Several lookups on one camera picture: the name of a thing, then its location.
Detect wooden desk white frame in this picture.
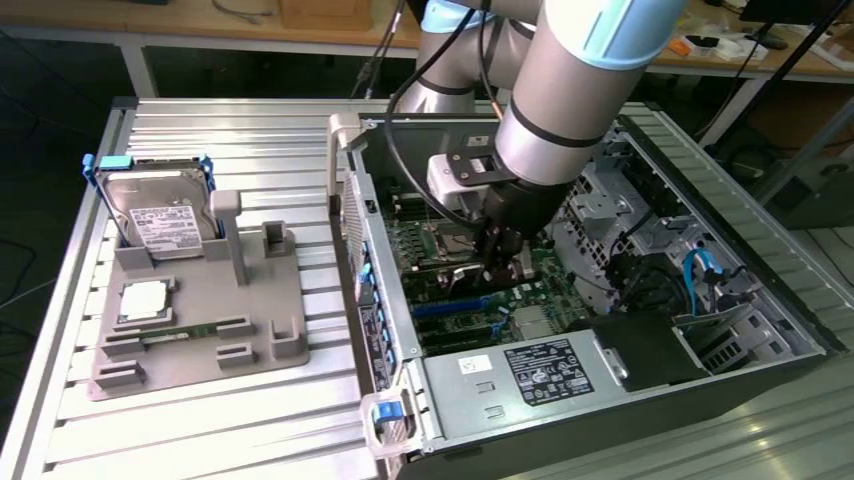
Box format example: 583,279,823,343
0,0,423,97
639,14,854,146

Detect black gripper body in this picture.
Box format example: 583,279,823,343
478,178,576,242

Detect silver chipset heatsink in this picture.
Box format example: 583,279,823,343
508,306,560,342

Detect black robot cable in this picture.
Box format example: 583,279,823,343
384,0,500,235

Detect silver CPU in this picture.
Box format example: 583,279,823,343
117,281,169,325

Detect grey parts rack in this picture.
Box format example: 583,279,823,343
85,188,314,402

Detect CPU socket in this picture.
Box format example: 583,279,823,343
426,222,487,262

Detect blue SATA wire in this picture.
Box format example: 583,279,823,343
682,246,727,320

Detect green motherboard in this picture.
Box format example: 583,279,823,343
379,184,602,357

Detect black tripod pole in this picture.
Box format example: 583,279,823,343
699,0,847,147

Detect blue case latch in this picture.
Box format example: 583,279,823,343
371,399,403,427

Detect blue expansion slot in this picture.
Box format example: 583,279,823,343
408,294,490,318

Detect hard disk with blue bracket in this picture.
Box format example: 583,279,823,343
80,153,221,261

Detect silver power supply unit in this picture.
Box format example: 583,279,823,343
418,332,632,442

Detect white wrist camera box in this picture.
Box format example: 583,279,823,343
424,149,510,212

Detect open black PC case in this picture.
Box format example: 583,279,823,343
326,112,846,480

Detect silver disk bay cage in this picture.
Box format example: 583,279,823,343
552,159,703,282

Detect green RAM stick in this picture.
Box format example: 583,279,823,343
141,322,221,347

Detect black monitor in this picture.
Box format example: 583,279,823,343
737,0,854,26

